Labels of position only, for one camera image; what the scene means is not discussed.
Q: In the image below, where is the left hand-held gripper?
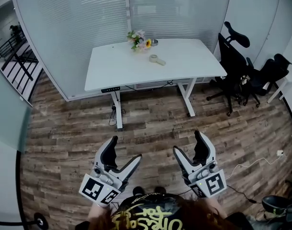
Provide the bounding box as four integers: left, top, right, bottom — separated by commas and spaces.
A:
79, 135, 143, 206

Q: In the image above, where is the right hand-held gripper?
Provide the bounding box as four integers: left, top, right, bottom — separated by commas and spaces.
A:
172, 130, 228, 199

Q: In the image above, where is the beige handheld fan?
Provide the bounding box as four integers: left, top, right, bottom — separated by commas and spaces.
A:
149, 54, 166, 66

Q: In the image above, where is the person's right forearm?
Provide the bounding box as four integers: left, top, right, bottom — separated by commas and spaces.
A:
205, 196, 228, 219

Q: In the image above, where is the person's left forearm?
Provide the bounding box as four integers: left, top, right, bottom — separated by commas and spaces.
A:
88, 203, 110, 222

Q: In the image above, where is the white standing desk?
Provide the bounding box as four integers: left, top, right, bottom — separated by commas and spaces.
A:
84, 38, 227, 129

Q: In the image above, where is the black printed t-shirt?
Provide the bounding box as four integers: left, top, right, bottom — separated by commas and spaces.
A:
75, 193, 254, 230

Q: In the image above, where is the black pole with round base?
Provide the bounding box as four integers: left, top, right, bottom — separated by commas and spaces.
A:
0, 213, 45, 228

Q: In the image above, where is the black office chair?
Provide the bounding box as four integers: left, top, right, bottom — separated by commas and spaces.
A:
206, 21, 251, 116
241, 53, 292, 108

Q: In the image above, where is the artificial flower bouquet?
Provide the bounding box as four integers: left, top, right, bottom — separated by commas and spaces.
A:
126, 29, 152, 52

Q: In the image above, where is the white side table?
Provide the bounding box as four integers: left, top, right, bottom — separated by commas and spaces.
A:
267, 75, 292, 104

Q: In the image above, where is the black metal railing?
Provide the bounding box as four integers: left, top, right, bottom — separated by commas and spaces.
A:
0, 31, 40, 100

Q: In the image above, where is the dark potted plant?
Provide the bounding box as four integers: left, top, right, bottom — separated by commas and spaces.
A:
9, 24, 22, 36

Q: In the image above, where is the black floor cable with adapter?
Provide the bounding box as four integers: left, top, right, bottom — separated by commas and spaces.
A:
226, 184, 258, 204

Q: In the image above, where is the white charger with cable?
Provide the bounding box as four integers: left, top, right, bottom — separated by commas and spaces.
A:
224, 149, 287, 180

